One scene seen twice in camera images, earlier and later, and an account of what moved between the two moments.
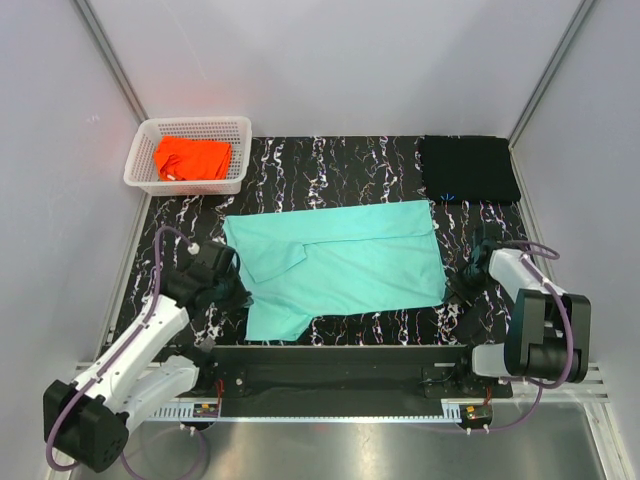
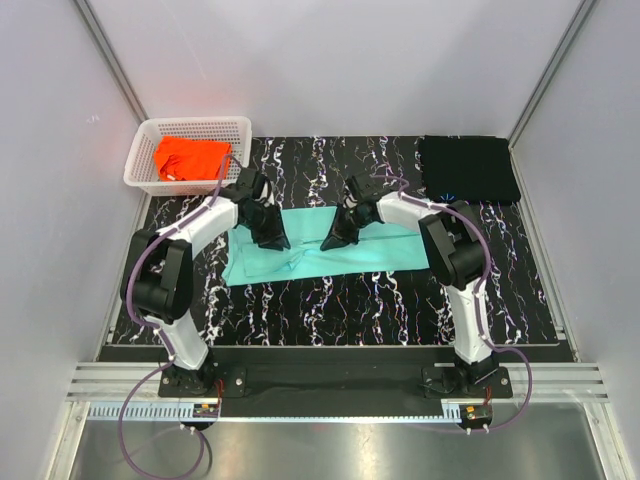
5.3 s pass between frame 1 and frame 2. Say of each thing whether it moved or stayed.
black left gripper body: moved
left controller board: stayed
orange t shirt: stayed
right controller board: stayed
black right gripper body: moved
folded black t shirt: stayed
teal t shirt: moved
